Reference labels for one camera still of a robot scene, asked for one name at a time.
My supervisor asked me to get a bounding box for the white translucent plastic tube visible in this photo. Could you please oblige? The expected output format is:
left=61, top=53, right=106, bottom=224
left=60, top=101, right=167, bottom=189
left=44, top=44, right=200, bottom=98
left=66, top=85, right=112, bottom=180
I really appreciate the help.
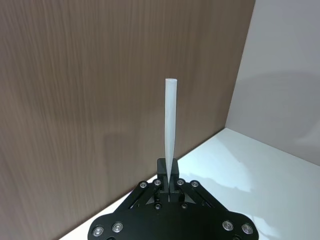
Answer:
left=163, top=78, right=179, bottom=188

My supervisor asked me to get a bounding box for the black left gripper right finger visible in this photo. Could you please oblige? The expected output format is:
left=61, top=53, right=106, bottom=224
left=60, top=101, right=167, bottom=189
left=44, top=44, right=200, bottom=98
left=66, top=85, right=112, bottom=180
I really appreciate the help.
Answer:
left=170, top=157, right=259, bottom=239

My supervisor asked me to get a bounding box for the brown wood-grain panel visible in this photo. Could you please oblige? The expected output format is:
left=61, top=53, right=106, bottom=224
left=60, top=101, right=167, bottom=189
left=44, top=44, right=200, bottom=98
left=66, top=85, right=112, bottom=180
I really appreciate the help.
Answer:
left=0, top=0, right=256, bottom=240

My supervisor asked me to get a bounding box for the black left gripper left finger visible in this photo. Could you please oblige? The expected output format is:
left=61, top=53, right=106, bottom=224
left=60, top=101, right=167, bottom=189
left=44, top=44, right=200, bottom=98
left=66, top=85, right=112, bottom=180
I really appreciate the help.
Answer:
left=87, top=157, right=171, bottom=239

